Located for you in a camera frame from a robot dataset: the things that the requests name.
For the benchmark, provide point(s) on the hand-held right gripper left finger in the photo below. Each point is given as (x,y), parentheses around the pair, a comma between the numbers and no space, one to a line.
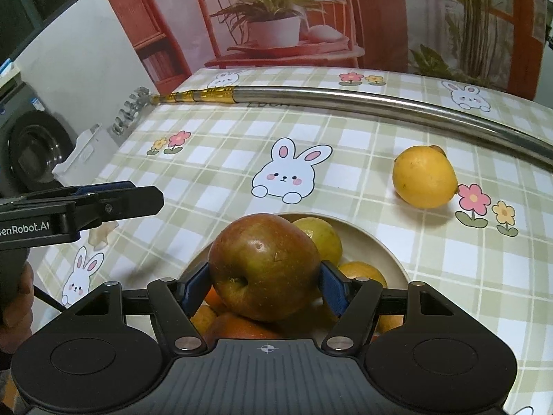
(192,292)

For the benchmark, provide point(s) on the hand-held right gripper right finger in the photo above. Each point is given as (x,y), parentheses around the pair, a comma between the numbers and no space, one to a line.
(335,289)

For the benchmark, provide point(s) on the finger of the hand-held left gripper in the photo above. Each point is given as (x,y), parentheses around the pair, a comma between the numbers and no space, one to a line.
(129,201)
(108,186)

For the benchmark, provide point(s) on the large orange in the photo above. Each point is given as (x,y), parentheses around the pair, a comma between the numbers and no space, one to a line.
(363,270)

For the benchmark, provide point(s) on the small yellow fruit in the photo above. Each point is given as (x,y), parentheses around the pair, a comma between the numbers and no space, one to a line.
(322,235)

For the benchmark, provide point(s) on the cream round plate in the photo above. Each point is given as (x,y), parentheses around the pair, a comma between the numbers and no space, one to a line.
(371,246)

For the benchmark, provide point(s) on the dark red-green apple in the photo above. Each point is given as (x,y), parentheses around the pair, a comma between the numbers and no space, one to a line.
(265,263)

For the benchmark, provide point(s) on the person's left hand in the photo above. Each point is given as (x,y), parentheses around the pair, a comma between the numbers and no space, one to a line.
(19,320)

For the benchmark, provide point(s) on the white plastic object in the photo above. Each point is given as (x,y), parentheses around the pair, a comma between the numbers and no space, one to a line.
(82,147)

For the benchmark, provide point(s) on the washing machine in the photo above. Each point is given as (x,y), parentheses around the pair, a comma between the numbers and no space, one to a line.
(39,147)

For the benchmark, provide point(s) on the yellow lemon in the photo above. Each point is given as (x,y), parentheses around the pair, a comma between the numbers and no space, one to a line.
(423,177)

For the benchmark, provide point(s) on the checked rabbit tablecloth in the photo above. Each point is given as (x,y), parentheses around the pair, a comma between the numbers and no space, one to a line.
(345,138)

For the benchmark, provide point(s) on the telescopic metal pole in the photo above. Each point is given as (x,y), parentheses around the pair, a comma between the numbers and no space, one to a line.
(345,95)

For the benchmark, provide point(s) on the dark window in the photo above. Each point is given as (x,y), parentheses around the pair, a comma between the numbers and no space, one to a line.
(34,0)

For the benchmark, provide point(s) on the printed backdrop cloth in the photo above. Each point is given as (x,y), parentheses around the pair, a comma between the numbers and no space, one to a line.
(380,8)

